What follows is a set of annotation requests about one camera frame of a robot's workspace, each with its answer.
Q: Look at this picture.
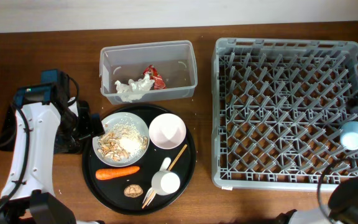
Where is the light blue cup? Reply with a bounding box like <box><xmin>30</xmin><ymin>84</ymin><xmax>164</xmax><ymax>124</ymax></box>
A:
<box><xmin>340</xmin><ymin>121</ymin><xmax>358</xmax><ymax>151</ymax></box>

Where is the white tissue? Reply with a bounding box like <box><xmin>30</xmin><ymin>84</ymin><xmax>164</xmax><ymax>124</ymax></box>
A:
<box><xmin>114</xmin><ymin>75</ymin><xmax>155</xmax><ymax>103</ymax></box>

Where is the red snack wrapper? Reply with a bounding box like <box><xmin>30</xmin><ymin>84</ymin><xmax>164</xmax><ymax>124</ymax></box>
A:
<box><xmin>143</xmin><ymin>65</ymin><xmax>166</xmax><ymax>90</ymax></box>

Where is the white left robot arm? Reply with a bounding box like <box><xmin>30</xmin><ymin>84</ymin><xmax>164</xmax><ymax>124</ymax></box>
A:
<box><xmin>0</xmin><ymin>69</ymin><xmax>105</xmax><ymax>223</ymax></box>

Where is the grey dishwasher rack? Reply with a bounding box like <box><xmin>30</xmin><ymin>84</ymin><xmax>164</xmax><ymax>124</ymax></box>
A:
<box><xmin>211</xmin><ymin>38</ymin><xmax>358</xmax><ymax>192</ymax></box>

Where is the orange carrot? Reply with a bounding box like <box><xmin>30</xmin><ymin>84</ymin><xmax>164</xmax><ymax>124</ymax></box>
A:
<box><xmin>95</xmin><ymin>166</ymin><xmax>140</xmax><ymax>180</ymax></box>

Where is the grey plate with food scraps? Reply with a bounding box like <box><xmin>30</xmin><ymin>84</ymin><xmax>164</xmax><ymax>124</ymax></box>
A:
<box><xmin>92</xmin><ymin>112</ymin><xmax>150</xmax><ymax>167</ymax></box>

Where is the black rectangular tray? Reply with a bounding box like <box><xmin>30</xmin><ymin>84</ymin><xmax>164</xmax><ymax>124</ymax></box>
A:
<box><xmin>0</xmin><ymin>100</ymin><xmax>92</xmax><ymax>154</ymax></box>

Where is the round black serving tray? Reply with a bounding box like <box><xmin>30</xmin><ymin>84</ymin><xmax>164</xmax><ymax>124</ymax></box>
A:
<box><xmin>81</xmin><ymin>103</ymin><xmax>196</xmax><ymax>216</ymax></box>

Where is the clear plastic bin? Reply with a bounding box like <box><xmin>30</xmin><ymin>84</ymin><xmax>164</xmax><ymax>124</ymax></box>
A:
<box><xmin>99</xmin><ymin>40</ymin><xmax>198</xmax><ymax>105</ymax></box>

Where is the walnut shell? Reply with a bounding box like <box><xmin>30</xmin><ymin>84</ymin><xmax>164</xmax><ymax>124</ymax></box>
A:
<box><xmin>124</xmin><ymin>184</ymin><xmax>143</xmax><ymax>198</ymax></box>

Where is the pink bowl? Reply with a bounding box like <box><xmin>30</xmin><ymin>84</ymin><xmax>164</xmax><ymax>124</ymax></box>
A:
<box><xmin>149</xmin><ymin>113</ymin><xmax>186</xmax><ymax>150</ymax></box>

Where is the white plastic fork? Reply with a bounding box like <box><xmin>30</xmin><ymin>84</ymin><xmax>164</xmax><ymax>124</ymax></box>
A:
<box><xmin>142</xmin><ymin>187</ymin><xmax>155</xmax><ymax>206</ymax></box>

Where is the white cup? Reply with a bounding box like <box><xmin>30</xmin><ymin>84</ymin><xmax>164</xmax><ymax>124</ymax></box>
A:
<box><xmin>151</xmin><ymin>170</ymin><xmax>180</xmax><ymax>196</ymax></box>

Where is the wooden chopstick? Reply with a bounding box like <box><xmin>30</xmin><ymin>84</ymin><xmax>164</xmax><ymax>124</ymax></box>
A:
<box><xmin>142</xmin><ymin>144</ymin><xmax>187</xmax><ymax>208</ymax></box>

